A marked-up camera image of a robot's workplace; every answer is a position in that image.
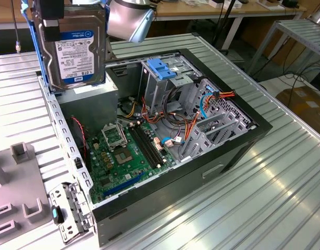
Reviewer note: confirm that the grey power supply unit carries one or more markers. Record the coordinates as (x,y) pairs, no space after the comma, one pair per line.
(89,109)

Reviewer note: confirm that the brown cardboard box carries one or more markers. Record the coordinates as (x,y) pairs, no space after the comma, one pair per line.
(306,106)

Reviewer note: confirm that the silver slot cover latch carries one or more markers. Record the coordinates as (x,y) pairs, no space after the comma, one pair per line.
(57,198)

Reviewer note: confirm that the grey parts rack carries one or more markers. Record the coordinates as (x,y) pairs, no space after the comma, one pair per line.
(22,182)

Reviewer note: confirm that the grey slatted metal table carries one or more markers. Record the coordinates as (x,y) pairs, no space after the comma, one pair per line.
(306,34)

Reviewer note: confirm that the hard disk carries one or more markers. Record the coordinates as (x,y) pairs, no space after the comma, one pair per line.
(76,52)

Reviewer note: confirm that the CPU socket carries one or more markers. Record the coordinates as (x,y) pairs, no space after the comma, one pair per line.
(123,156)

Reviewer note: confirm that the black tripod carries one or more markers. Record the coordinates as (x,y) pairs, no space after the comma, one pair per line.
(220,39)

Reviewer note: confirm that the green motherboard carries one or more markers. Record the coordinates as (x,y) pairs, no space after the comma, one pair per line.
(128,169)

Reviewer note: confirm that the black RAM slot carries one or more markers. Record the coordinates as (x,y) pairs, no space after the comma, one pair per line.
(153,145)
(142,145)
(149,145)
(146,145)

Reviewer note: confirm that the blue plastic drive bracket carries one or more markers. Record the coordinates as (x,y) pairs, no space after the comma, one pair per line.
(160,69)

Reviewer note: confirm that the silver disk bay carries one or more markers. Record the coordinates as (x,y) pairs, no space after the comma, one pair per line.
(203,147)

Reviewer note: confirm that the black blue latch knob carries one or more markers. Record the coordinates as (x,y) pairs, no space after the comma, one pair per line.
(55,214)

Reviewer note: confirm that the silver optical drive cage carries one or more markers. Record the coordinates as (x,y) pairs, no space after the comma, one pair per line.
(154,91)

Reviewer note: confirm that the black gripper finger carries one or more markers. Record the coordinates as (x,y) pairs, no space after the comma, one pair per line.
(52,10)

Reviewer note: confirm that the black open PC case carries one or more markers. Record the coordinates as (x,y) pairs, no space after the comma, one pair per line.
(175,187)

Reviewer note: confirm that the wooden desk white frame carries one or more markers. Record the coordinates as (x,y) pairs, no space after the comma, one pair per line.
(2,13)
(175,11)

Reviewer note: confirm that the blue expansion slot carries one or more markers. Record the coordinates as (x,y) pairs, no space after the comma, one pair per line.
(123,185)

